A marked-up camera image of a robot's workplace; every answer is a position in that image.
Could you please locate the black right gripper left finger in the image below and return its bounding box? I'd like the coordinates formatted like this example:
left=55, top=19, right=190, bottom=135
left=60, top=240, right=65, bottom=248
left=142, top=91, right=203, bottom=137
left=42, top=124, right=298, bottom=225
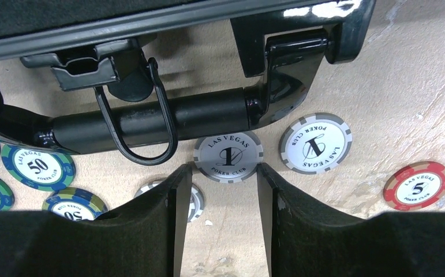
left=0, top=164, right=192, bottom=276

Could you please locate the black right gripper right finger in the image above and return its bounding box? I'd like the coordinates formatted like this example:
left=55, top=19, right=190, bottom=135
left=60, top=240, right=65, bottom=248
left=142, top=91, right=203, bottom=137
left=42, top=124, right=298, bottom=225
left=256, top=163, right=445, bottom=276

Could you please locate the white one poker chip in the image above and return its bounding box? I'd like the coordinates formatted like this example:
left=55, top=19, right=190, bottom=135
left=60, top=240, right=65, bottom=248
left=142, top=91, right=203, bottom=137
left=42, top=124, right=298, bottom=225
left=134, top=179, right=205, bottom=223
left=279, top=113, right=353, bottom=175
left=193, top=131, right=264, bottom=184

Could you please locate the red five poker chip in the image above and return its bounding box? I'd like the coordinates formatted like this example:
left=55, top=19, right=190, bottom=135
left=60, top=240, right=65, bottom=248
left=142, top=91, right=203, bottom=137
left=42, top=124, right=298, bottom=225
left=383, top=161, right=445, bottom=211

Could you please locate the black poker chip case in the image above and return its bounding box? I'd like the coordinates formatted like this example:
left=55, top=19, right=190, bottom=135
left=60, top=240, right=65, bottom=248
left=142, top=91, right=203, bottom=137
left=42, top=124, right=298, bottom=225
left=0, top=1, right=376, bottom=166

